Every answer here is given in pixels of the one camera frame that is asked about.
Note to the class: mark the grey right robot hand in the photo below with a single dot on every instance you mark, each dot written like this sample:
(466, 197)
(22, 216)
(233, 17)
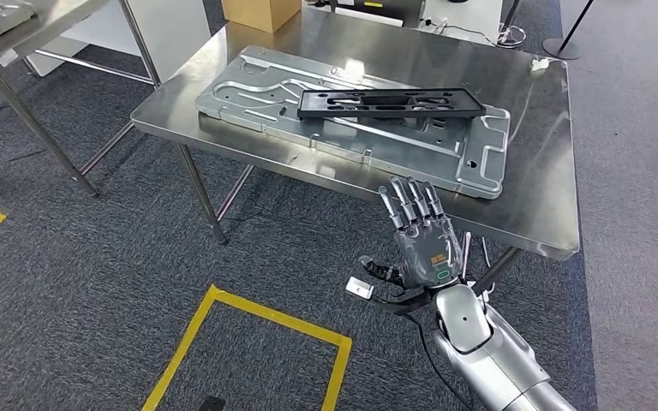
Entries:
(428, 255)

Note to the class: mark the black plastic frame part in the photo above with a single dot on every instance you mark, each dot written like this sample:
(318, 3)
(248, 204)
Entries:
(308, 105)

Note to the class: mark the stainless steel workbench table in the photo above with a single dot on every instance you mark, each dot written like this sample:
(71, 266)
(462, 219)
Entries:
(533, 142)

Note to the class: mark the large stamped metal plate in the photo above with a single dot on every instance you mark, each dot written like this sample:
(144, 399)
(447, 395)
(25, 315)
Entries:
(420, 153)

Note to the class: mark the white crumpled scrap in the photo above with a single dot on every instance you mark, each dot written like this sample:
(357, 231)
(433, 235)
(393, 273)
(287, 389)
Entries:
(540, 63)

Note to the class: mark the brown cardboard box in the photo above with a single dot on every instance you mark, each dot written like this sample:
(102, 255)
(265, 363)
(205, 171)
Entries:
(261, 14)

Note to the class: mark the white panel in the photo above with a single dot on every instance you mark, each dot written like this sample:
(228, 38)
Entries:
(176, 28)

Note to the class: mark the stainless steel side table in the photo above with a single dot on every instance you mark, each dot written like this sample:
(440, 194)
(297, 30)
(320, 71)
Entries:
(62, 17)

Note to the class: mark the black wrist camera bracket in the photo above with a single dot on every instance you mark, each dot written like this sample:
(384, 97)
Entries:
(405, 307)

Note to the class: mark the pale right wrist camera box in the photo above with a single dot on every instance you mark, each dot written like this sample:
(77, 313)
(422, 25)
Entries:
(359, 288)

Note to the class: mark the black stanchion post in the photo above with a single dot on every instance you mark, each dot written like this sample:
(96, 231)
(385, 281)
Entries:
(562, 50)

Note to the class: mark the chrome stanchion post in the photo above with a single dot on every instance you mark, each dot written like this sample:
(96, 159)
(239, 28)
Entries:
(510, 16)

